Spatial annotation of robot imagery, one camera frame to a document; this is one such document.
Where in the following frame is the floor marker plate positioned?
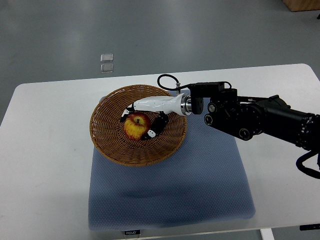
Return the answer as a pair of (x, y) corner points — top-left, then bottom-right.
(100, 63), (114, 73)
(100, 53), (114, 63)

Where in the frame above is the red yellow apple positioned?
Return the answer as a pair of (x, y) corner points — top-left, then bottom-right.
(123, 112), (151, 141)

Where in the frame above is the white table leg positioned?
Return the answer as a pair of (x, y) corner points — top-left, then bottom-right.
(260, 228), (275, 240)

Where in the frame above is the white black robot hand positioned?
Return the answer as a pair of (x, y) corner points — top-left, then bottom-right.
(120, 93), (192, 141)

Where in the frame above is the upper floor marker plate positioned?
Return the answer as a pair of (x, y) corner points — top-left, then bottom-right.
(100, 53), (114, 63)

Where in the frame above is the blue grey cushion mat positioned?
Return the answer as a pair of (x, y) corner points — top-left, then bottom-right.
(88, 115), (255, 231)

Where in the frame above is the lower floor marker plate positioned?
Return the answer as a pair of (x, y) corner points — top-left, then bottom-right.
(100, 63), (114, 73)

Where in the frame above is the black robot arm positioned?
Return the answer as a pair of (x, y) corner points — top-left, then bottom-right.
(178, 81), (320, 179)

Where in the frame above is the wooden box corner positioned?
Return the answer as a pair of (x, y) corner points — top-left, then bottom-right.
(283, 0), (320, 12)

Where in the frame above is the brown wicker basket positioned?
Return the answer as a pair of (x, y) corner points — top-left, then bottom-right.
(89, 84), (187, 167)

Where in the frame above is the black table control panel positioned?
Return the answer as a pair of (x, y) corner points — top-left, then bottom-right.
(124, 230), (141, 236)

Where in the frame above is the black bracket under table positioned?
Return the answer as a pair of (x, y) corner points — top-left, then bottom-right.
(299, 223), (320, 231)

